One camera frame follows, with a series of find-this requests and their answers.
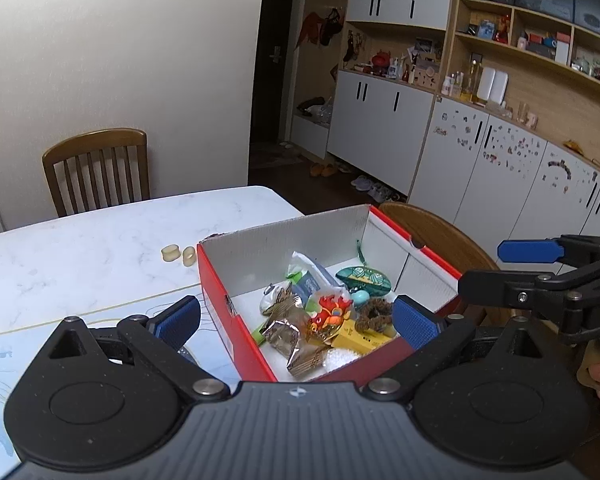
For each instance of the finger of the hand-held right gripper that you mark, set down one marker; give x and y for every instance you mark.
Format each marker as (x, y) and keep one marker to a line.
(530, 251)
(505, 285)

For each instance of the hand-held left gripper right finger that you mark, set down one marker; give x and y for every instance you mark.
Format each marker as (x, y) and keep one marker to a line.
(415, 322)

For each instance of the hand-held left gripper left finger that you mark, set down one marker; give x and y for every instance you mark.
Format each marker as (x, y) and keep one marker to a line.
(180, 320)

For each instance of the brown scrunchie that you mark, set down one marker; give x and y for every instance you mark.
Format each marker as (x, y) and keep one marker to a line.
(375, 312)

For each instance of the red cardboard box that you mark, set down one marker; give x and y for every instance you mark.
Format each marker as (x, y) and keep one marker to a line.
(215, 280)

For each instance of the yellow small box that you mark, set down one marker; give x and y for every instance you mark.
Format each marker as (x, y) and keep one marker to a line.
(360, 341)

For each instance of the teal small case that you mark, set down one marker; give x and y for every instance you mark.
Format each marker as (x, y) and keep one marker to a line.
(360, 299)

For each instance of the green embroidered sachet with tassel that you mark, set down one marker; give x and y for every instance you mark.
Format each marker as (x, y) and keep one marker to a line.
(365, 280)

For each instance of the white bead bag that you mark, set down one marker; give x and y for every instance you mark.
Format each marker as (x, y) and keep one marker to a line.
(340, 358)

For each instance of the red orange toy figure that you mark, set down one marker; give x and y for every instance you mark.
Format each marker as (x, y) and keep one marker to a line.
(330, 316)

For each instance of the brown foil packet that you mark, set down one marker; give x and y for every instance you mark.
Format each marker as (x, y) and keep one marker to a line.
(285, 332)

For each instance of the light wooden chair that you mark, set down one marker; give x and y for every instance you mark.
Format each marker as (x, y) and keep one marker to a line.
(440, 240)

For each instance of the white sneaker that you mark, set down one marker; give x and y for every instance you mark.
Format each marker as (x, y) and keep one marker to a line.
(361, 182)
(380, 192)

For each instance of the white flat panel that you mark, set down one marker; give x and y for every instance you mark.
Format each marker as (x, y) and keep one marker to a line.
(492, 85)

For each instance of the yellow slipper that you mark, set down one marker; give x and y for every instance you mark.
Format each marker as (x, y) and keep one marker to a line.
(330, 170)
(317, 170)

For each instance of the yellow liquid bottle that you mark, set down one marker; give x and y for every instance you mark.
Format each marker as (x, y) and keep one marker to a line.
(471, 82)

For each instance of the dark doormat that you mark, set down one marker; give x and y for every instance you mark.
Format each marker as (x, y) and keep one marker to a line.
(275, 155)

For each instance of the dark wooden slatted chair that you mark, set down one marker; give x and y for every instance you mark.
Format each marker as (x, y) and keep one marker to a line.
(95, 142)

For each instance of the black bag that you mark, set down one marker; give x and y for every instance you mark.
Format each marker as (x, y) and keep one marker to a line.
(310, 105)

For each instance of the red hanging decoration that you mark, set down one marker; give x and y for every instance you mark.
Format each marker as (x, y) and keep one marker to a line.
(317, 27)

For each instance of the dark entrance door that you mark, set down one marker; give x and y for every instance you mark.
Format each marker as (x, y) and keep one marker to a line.
(270, 20)

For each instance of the white wall cabinet unit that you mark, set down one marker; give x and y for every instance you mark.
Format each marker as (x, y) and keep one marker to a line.
(380, 110)

